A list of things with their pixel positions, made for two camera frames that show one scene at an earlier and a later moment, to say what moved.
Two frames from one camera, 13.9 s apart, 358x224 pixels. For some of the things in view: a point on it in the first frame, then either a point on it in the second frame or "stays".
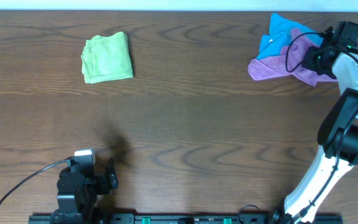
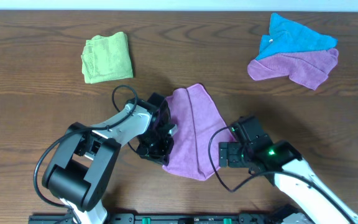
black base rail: (186, 219) stays
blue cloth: (279, 33) stays
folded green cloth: (106, 58) stays
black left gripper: (105, 183) → (155, 148)
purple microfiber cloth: (293, 56) → (197, 127)
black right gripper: (313, 58) → (226, 154)
